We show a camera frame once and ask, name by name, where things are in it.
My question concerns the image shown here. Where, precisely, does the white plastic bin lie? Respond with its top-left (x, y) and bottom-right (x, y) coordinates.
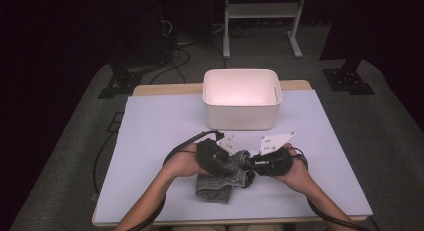
top-left (202, 68), bottom-right (284, 131)

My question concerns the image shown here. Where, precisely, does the left hand-held gripper cable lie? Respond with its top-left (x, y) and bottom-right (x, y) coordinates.
top-left (128, 130), bottom-right (225, 231)

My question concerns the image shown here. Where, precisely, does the person's right hand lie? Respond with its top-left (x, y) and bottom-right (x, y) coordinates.
top-left (274, 143), bottom-right (313, 194)

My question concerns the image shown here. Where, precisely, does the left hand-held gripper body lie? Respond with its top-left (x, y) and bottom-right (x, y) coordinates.
top-left (195, 134), bottom-right (240, 177)

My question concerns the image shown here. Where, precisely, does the black floor frame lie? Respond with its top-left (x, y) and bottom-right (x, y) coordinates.
top-left (106, 111), bottom-right (125, 134)

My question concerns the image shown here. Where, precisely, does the hand-held gripper cable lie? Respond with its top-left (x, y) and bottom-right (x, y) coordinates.
top-left (128, 130), bottom-right (225, 231)
top-left (289, 146), bottom-right (378, 231)

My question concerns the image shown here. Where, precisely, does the person's left hand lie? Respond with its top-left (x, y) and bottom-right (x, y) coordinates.
top-left (165, 143), bottom-right (208, 179)

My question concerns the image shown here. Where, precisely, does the white table sheet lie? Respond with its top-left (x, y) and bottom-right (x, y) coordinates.
top-left (94, 89), bottom-right (374, 224)

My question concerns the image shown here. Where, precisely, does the thin black floor cable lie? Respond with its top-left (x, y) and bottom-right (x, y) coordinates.
top-left (93, 130), bottom-right (118, 195)

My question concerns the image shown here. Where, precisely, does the grey knitted cloth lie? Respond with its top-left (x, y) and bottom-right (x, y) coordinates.
top-left (195, 150), bottom-right (252, 204)

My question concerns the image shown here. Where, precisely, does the right hand-held gripper cable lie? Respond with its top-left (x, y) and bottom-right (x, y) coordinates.
top-left (289, 146), bottom-right (378, 231)

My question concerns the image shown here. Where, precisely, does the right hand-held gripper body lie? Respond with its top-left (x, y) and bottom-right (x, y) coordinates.
top-left (253, 131), bottom-right (297, 177)

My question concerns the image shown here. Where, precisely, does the black stand base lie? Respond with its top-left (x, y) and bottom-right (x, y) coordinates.
top-left (97, 62), bottom-right (144, 100)
top-left (321, 57), bottom-right (376, 96)

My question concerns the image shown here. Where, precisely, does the black cable coil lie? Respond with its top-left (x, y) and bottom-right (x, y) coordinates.
top-left (229, 24), bottom-right (263, 39)

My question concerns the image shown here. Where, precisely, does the white metal stand frame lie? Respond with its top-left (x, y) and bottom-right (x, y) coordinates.
top-left (222, 0), bottom-right (308, 60)

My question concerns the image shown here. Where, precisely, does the bundle of black floor cables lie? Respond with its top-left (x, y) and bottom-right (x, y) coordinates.
top-left (148, 19), bottom-right (193, 85)

